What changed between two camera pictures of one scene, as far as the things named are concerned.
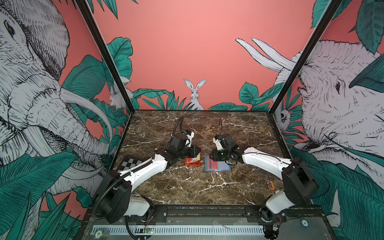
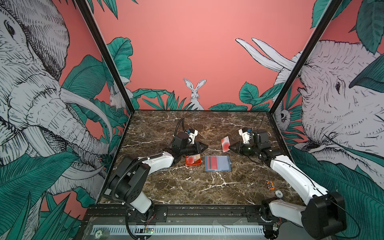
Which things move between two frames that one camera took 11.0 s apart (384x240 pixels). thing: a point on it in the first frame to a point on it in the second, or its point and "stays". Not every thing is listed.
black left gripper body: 188,152 stays
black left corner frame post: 107,53 stays
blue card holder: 211,165 stays
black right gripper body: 222,155 to 249,150
